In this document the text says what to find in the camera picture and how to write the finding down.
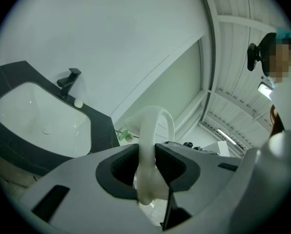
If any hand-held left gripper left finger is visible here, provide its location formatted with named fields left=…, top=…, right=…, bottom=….
left=18, top=143, right=161, bottom=234

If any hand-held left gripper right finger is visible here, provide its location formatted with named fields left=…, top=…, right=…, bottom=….
left=155, top=143, right=249, bottom=234

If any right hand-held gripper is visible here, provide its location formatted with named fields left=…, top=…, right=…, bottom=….
left=241, top=130, right=291, bottom=229

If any long ceiling light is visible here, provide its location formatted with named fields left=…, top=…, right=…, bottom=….
left=215, top=127, right=236, bottom=145

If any wooden vanity cabinet black top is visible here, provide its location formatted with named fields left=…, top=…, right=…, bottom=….
left=0, top=60, right=121, bottom=187

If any green plastic bottle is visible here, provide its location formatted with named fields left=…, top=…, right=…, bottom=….
left=118, top=129, right=130, bottom=141

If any bright rectangular light panel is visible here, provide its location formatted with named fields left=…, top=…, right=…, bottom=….
left=257, top=81, right=274, bottom=98

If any white sink basin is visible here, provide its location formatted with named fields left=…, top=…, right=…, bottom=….
left=0, top=81, right=92, bottom=157

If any black faucet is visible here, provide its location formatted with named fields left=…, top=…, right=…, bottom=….
left=57, top=68, right=82, bottom=101

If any person's head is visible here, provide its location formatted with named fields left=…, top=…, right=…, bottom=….
left=267, top=37, right=291, bottom=84

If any black head-mounted camera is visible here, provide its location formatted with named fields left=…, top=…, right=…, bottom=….
left=247, top=32, right=277, bottom=77

